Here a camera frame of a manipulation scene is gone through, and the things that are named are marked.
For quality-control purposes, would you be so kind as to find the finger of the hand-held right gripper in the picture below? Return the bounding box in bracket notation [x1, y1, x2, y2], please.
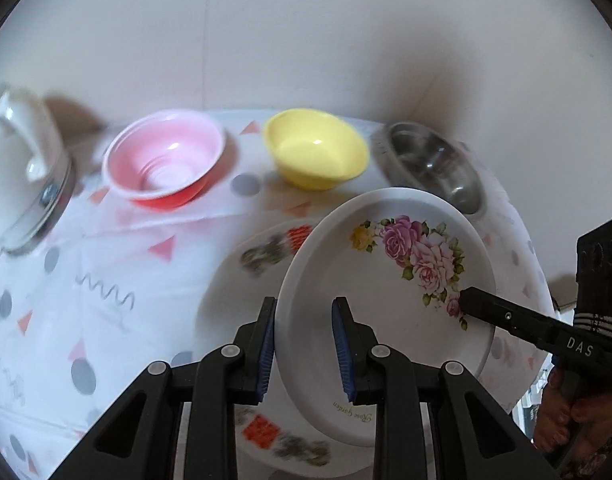
[458, 286, 559, 356]

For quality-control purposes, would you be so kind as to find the white patterned tablecloth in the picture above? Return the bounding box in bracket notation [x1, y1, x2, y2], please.
[0, 107, 557, 480]

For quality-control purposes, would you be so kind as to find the person's right hand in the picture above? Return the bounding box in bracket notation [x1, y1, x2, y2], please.
[533, 367, 612, 456]

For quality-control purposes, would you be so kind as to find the yellow plastic bowl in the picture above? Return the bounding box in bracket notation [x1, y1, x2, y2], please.
[262, 107, 371, 192]

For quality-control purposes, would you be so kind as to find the large white red print plate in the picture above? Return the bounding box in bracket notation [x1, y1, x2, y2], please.
[196, 216, 517, 478]

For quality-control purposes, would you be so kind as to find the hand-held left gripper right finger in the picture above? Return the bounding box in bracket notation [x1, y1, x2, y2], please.
[332, 296, 562, 480]

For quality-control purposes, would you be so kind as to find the stainless steel bowl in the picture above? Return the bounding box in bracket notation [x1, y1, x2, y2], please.
[370, 121, 487, 216]

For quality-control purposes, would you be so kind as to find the white rose print plate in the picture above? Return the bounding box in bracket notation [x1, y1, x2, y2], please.
[276, 187, 498, 448]

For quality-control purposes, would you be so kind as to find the pink plastic bowl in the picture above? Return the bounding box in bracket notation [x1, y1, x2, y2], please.
[102, 109, 227, 211]

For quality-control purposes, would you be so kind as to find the white ceramic electric kettle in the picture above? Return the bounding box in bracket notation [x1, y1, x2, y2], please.
[0, 82, 69, 241]

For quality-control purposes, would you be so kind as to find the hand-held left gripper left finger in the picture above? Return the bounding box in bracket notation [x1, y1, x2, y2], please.
[48, 297, 277, 480]

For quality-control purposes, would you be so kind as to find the metal kettle base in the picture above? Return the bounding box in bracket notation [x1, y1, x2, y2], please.
[1, 155, 78, 256]

